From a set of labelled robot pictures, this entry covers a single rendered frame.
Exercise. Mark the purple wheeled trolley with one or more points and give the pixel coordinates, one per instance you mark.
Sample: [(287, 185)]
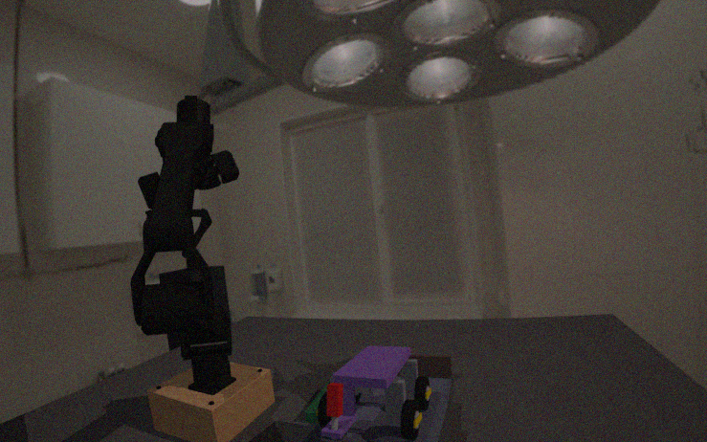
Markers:
[(376, 367)]

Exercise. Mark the red-headed pin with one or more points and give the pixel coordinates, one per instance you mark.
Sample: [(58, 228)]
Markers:
[(334, 396)]

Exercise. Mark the green tray rim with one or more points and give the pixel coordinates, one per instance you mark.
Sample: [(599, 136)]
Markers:
[(310, 414)]

